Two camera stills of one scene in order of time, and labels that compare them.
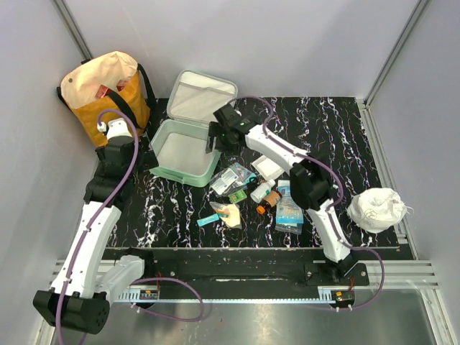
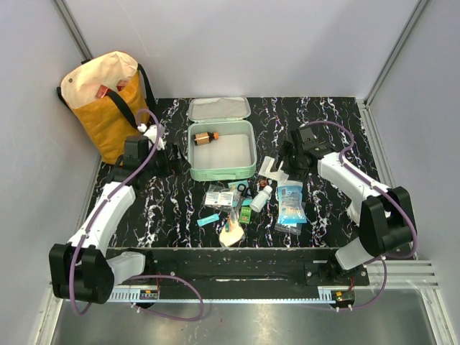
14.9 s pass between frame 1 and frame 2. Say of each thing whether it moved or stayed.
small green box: moved
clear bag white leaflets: moved
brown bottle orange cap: moved
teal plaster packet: moved
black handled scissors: moved
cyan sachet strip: stayed
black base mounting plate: stayed
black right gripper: moved
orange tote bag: stayed
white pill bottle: moved
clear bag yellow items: moved
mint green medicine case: moved
